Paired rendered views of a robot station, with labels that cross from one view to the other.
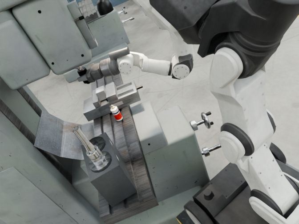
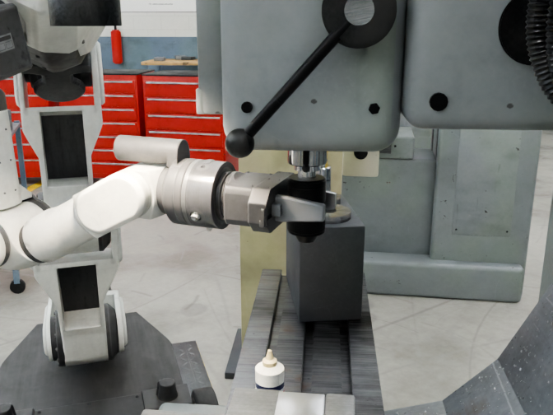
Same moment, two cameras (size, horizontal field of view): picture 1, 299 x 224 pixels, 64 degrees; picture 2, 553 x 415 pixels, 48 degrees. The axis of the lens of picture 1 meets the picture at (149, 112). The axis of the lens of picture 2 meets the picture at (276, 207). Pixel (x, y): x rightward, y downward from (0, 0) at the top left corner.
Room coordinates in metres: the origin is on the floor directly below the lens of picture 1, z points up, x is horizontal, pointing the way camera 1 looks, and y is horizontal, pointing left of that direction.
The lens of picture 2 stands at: (1.89, 0.22, 1.45)
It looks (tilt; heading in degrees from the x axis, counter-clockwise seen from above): 17 degrees down; 183
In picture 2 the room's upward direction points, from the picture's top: straight up
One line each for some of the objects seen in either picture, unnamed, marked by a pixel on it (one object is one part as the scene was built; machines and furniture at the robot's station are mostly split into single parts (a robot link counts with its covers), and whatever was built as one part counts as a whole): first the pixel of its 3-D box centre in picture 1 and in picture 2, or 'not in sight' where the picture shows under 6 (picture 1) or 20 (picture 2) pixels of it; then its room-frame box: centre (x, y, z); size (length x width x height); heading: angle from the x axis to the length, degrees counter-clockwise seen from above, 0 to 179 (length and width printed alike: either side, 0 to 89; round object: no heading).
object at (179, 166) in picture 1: (144, 168); not in sight; (1.15, 0.20, 0.40); 0.81 x 0.32 x 0.60; 88
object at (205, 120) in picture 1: (200, 122); not in sight; (1.13, -0.28, 0.60); 0.16 x 0.12 x 0.12; 88
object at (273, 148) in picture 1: (267, 154); not in sight; (0.79, -0.51, 0.50); 0.20 x 0.05 x 0.20; 20
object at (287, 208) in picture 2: not in sight; (298, 211); (1.18, 0.21, 1.23); 0.06 x 0.02 x 0.03; 73
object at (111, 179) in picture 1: (107, 166); (321, 250); (0.71, 0.25, 1.00); 0.22 x 0.12 x 0.20; 8
